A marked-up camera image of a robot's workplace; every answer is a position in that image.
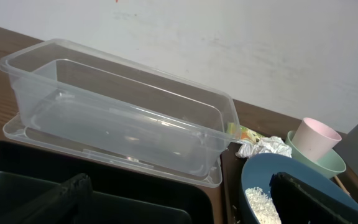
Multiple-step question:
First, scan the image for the pink plastic cup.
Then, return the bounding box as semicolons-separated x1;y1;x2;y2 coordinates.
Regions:
291;118;342;161

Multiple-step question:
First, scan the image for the dark blue plate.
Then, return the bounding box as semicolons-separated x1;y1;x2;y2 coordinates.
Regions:
239;153;358;223

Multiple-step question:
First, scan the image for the green yellow snack wrapper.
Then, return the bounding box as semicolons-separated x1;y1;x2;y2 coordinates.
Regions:
227;123;264;144

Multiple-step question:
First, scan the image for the dark brown serving tray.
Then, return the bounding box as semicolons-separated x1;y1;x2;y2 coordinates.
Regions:
221;142;358;223

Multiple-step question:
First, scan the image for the wooden chopstick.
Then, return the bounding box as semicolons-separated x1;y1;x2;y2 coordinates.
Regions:
334;175;351;196

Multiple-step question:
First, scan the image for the white rice pile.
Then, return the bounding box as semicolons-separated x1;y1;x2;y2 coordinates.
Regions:
244;187;282;224

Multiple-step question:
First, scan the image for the black rectangular tray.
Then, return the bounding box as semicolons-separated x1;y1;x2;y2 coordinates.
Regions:
0;141;214;223

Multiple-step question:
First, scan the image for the clear plastic bin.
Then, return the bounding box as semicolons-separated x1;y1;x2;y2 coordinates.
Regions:
0;39;241;176

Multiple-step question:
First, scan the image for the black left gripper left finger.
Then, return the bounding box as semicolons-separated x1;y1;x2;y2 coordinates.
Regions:
0;174;93;224

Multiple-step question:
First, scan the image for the white tissue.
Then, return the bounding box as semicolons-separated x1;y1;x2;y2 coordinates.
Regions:
236;136;292;159

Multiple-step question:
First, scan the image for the mint green bowl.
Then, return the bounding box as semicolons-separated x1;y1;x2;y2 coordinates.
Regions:
285;131;346;179

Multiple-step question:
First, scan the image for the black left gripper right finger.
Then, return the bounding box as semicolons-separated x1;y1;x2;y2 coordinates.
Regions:
269;172;358;224

